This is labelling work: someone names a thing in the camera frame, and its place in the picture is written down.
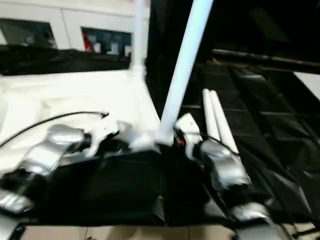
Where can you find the white plastic table top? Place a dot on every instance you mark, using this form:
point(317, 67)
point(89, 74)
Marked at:
point(75, 92)

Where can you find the white paper sheet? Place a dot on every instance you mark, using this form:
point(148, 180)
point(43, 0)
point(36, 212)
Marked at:
point(308, 83)

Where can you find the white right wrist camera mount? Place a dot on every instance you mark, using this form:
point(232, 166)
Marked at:
point(188, 125)

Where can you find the black mat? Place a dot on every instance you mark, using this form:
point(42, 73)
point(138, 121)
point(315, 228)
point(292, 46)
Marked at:
point(262, 130)

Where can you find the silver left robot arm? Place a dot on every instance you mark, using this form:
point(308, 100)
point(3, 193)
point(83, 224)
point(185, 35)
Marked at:
point(47, 152)

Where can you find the black backdrop cloth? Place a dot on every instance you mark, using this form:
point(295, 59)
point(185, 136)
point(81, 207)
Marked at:
point(250, 25)

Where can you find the white cabinet with glass doors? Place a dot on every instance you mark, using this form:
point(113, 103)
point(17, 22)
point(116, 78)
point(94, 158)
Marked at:
point(67, 20)

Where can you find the white plastic table leg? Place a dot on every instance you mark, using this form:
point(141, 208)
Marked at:
point(140, 37)
point(208, 112)
point(223, 120)
point(187, 50)

